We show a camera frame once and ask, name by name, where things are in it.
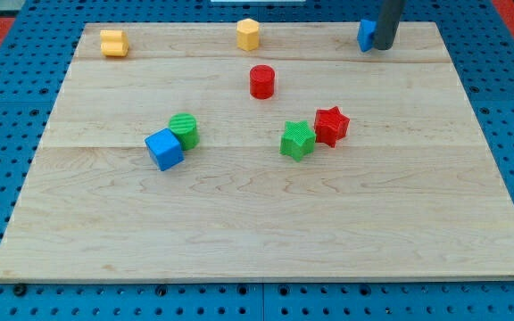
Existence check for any blue block behind stick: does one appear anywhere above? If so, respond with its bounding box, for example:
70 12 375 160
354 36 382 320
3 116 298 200
357 19 377 52

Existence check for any blue cube block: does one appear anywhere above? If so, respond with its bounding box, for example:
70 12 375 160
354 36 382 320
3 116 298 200
145 128 184 171

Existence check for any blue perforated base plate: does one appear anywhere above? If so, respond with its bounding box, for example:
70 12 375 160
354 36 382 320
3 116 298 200
0 0 514 320

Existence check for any yellow hexagon block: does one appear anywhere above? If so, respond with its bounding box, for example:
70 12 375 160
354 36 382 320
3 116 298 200
236 19 260 51

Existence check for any red cylinder block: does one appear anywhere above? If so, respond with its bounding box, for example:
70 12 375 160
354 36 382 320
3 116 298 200
249 64 275 99

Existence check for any yellow heart-shaped block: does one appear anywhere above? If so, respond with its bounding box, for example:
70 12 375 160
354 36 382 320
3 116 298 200
100 29 129 57

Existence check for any green star block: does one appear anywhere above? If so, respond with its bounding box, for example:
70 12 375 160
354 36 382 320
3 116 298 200
279 120 316 161

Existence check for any grey cylindrical robot arm stick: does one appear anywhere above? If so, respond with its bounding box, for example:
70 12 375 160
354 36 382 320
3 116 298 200
373 0 406 51

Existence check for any red star block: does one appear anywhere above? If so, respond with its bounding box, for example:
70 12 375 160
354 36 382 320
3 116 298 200
313 106 350 148

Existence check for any light wooden board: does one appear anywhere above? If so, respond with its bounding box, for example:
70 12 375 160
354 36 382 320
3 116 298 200
0 22 514 284

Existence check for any green cylinder block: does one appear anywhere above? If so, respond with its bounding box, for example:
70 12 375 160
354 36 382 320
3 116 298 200
169 112 200 151

